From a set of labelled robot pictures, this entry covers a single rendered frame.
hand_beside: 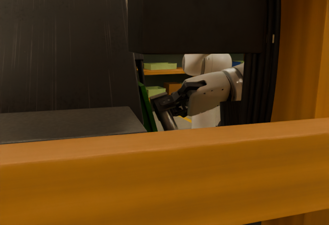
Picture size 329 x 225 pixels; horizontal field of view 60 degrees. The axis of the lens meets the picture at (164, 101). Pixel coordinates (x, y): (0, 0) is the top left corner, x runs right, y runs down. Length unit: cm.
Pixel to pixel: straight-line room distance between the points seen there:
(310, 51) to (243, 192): 19
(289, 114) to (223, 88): 25
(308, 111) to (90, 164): 27
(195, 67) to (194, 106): 67
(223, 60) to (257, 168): 107
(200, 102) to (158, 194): 41
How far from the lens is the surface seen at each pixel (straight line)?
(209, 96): 64
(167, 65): 613
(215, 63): 133
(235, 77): 66
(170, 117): 62
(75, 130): 43
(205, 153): 26
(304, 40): 40
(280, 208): 33
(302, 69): 40
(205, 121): 138
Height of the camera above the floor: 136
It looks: 11 degrees down
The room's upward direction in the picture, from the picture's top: straight up
